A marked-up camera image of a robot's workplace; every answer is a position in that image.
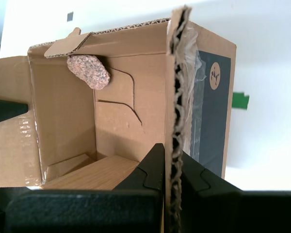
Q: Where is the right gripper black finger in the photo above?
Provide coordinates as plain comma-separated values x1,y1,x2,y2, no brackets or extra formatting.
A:
4,143,165,233
180,150,291,233

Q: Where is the green tape piece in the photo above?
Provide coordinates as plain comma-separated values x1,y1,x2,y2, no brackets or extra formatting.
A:
232,91,250,111

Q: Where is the speckled pink granite rock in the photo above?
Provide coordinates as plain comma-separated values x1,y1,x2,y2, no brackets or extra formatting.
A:
66,54,112,91

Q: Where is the light wooden block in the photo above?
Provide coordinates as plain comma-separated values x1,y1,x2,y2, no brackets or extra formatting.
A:
42,155,140,191

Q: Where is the brown cardboard box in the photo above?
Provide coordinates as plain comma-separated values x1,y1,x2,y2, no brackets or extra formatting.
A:
0,5,238,233

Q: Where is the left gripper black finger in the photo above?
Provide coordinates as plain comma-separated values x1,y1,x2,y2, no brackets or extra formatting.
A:
0,98,29,125

